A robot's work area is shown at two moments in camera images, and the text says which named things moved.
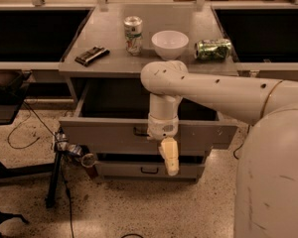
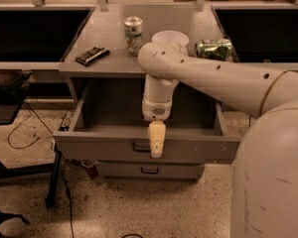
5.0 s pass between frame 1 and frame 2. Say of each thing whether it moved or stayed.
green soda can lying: stayed
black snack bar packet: stayed
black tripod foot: stayed
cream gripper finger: moved
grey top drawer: moved
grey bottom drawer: stayed
